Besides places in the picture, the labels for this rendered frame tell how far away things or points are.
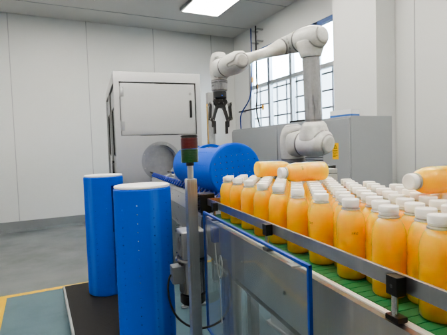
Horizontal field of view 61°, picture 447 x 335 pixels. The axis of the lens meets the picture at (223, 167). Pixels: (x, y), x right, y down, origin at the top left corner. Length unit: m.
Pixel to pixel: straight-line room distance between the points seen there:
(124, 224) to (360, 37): 3.65
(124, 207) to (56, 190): 5.00
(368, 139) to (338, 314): 2.76
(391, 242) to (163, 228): 1.28
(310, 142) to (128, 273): 1.23
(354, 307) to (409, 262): 0.14
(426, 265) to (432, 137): 3.74
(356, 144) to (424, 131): 1.21
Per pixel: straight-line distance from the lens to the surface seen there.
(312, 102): 2.30
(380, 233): 0.82
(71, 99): 6.87
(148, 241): 1.87
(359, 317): 0.83
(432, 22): 4.60
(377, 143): 3.63
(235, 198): 1.52
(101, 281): 3.01
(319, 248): 0.94
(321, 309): 0.94
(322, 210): 1.00
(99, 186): 2.87
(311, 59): 2.32
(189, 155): 1.36
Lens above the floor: 1.21
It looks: 3 degrees down
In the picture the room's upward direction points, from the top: 2 degrees counter-clockwise
